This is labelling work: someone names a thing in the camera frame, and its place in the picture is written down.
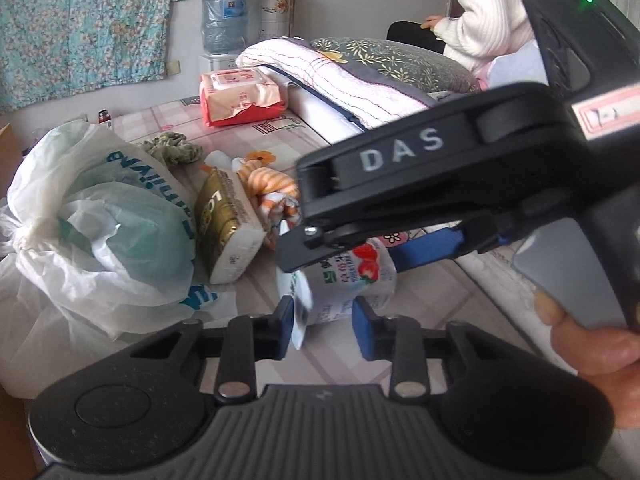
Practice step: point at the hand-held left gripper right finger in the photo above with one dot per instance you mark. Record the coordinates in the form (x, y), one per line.
(364, 330)

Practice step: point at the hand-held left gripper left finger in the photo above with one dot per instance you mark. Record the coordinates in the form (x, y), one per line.
(286, 330)

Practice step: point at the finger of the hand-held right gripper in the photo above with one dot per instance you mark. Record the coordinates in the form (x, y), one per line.
(310, 247)
(425, 250)

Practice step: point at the gold tissue pack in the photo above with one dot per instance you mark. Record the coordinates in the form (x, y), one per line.
(220, 215)

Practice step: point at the white plastic bag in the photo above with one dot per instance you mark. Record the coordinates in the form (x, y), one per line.
(100, 240)

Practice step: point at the brown cardboard box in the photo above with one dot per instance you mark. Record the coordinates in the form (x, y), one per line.
(9, 160)

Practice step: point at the orange striped soft cloth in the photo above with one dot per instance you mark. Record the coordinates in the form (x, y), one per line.
(270, 180)

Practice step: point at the person's right hand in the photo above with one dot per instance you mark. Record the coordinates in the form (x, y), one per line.
(600, 355)

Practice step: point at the white printed quilt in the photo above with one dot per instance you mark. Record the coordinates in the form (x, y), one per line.
(320, 115)

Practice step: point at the grey floral pillow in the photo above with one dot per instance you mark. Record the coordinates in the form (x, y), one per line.
(400, 60)

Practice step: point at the pink wet wipes pack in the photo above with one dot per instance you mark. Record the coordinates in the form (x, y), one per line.
(240, 100)

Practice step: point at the green patterned scrunchie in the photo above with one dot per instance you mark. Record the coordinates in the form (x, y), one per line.
(170, 149)

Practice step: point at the white striped folded blanket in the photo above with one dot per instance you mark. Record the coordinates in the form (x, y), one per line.
(325, 70)

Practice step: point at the printed roll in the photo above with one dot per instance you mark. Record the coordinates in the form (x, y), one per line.
(277, 10)

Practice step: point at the blue water jug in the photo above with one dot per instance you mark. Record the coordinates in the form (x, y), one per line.
(225, 20)

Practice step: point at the red thermos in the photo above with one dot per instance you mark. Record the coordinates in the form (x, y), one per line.
(104, 116)

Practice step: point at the wall socket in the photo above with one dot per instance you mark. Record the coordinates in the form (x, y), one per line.
(173, 68)

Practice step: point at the teal floral wall cloth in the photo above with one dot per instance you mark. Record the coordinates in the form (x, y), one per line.
(85, 30)

